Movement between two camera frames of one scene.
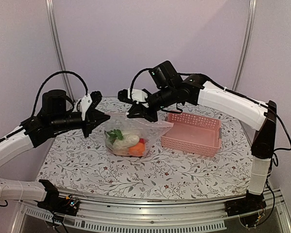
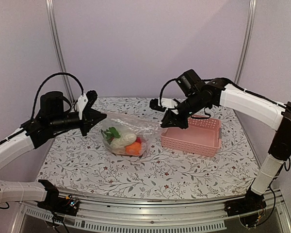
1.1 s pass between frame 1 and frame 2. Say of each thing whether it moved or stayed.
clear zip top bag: stayed
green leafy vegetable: moved
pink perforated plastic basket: stayed
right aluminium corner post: stayed
